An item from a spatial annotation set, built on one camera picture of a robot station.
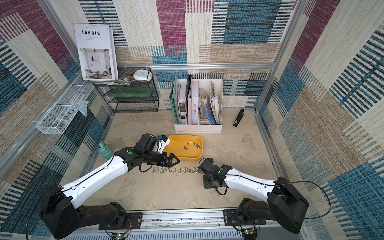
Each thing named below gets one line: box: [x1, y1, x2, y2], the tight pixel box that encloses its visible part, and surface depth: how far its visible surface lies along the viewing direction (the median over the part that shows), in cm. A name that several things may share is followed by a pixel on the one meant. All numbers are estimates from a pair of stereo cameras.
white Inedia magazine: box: [73, 23, 119, 81], surface depth 79 cm
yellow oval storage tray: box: [164, 134, 204, 160], surface depth 102 cm
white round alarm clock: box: [133, 69, 153, 82], surface depth 91 cm
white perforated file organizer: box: [169, 78, 223, 133], surface depth 104 cm
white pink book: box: [187, 79, 199, 125], surface depth 99 cm
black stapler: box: [232, 108, 245, 127], surface depth 114 cm
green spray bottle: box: [98, 141, 114, 160], surface depth 93 cm
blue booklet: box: [205, 104, 217, 125], surface depth 102 cm
